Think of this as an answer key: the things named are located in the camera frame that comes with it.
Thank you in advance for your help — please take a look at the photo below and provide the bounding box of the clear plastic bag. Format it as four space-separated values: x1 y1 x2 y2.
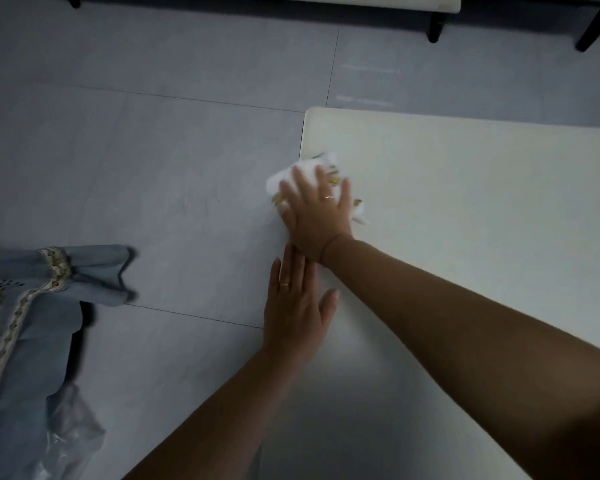
29 382 106 480

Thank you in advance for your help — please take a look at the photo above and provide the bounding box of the white table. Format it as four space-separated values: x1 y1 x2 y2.
257 106 600 480

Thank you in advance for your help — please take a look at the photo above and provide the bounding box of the person's right forearm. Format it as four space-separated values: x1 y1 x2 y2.
322 234 600 480

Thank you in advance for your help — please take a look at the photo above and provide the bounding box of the person's left forearm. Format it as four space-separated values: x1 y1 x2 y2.
122 347 311 480

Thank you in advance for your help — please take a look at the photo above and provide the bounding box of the person's left hand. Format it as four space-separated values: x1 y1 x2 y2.
262 243 341 365

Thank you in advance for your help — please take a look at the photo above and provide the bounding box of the white patterned cleaning cloth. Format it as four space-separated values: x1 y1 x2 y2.
265 152 369 225

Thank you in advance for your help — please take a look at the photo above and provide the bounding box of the person's right hand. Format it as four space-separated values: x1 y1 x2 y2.
278 164 355 266

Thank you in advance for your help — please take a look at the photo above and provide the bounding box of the blue embroidered sofa cover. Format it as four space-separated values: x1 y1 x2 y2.
0 239 139 480

